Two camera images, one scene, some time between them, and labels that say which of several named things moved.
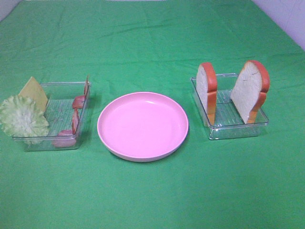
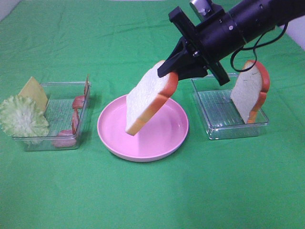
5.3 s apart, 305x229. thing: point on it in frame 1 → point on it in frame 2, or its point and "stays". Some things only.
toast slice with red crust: x=207 y=88 → x=149 y=93
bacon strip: x=67 y=138 stays
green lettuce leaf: x=21 y=117 stays
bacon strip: x=78 y=101 stays
